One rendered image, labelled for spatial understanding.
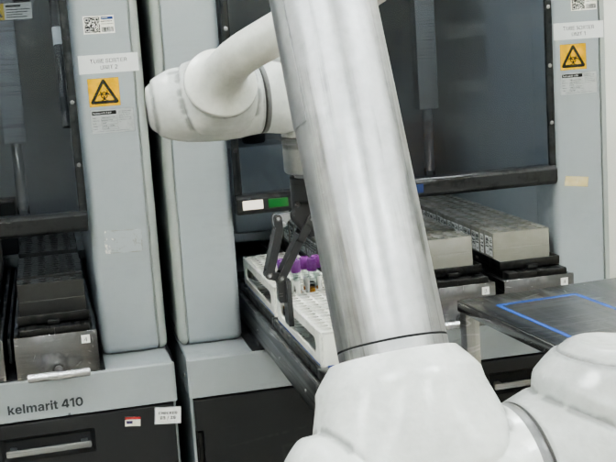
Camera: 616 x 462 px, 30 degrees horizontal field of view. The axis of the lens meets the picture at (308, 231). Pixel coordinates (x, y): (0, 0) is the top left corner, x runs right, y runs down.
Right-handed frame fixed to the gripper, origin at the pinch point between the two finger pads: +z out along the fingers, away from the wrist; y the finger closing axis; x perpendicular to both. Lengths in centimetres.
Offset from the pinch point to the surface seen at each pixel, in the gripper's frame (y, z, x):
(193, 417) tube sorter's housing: -18.4, 23.0, 24.7
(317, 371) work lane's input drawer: -5.8, 4.3, -18.3
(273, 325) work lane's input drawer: -5.6, 5.3, 12.2
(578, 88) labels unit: 59, -27, 32
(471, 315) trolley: 24.9, 5.4, 3.1
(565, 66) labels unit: 57, -31, 33
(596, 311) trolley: 40.6, 3.9, -8.8
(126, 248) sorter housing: -26.4, -6.2, 32.8
